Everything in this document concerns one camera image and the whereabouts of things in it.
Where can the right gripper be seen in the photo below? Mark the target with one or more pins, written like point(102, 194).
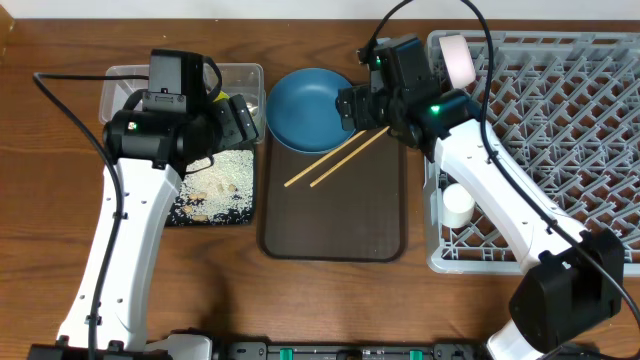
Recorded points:
point(355, 102)

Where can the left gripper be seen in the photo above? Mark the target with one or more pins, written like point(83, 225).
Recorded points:
point(238, 125)

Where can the yellow green snack wrapper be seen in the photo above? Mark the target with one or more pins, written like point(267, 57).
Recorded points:
point(221, 96)

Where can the pink bowl with rice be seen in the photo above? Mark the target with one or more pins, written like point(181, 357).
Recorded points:
point(458, 61)

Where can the white cup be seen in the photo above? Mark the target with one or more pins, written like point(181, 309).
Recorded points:
point(458, 206)

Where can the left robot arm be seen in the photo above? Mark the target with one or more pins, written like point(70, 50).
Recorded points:
point(149, 149)

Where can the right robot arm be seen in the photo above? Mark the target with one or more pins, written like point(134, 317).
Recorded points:
point(573, 278)

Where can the spilled rice food waste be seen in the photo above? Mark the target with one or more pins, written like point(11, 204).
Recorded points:
point(220, 185)

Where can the wooden chopstick lower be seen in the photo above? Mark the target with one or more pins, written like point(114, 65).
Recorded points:
point(361, 147)

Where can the wooden chopstick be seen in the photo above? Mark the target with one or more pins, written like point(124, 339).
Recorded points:
point(361, 147)
point(326, 157)

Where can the large blue bowl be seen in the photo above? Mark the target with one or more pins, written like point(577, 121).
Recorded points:
point(301, 111)

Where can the wooden chopstick upper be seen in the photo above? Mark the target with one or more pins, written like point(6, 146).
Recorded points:
point(326, 157)

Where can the black plastic tray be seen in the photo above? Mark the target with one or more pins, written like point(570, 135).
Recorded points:
point(220, 220)

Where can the brown serving tray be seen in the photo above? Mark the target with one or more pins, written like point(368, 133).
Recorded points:
point(357, 214)

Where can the clear plastic bin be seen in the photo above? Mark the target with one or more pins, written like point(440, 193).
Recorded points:
point(246, 79)

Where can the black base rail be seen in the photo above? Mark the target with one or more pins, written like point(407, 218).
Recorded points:
point(261, 349)

